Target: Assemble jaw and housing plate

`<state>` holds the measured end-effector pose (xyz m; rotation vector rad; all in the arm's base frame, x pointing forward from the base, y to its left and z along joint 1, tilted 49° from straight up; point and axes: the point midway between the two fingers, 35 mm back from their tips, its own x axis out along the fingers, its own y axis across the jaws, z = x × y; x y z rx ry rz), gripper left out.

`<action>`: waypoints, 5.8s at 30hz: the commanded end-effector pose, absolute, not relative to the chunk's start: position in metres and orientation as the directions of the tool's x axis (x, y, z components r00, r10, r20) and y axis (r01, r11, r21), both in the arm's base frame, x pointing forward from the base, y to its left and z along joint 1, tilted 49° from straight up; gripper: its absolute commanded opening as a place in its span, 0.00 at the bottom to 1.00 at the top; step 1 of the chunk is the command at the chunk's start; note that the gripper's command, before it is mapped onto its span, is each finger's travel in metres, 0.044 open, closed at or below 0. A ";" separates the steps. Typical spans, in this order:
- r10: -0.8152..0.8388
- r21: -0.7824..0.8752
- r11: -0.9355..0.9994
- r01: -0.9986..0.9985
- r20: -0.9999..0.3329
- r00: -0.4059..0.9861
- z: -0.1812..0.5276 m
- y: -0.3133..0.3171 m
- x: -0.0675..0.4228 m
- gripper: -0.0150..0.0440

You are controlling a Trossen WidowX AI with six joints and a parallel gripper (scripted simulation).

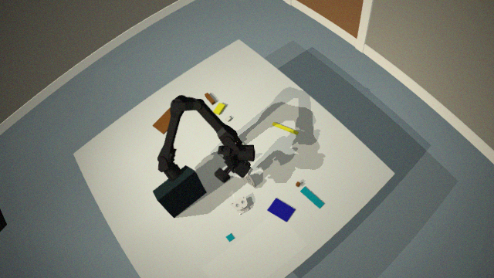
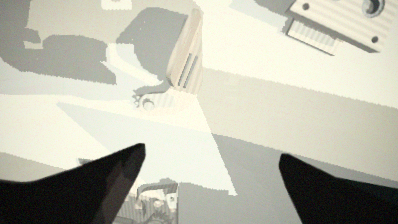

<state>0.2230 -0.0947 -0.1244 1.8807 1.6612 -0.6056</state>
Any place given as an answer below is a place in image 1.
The teal flat bar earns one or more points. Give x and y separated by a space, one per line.
312 197

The brown flat rectangular plate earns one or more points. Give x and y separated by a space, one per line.
162 123

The teal flat rectangular plate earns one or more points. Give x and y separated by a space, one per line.
230 237

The brown flat bar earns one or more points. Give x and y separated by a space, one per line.
210 99

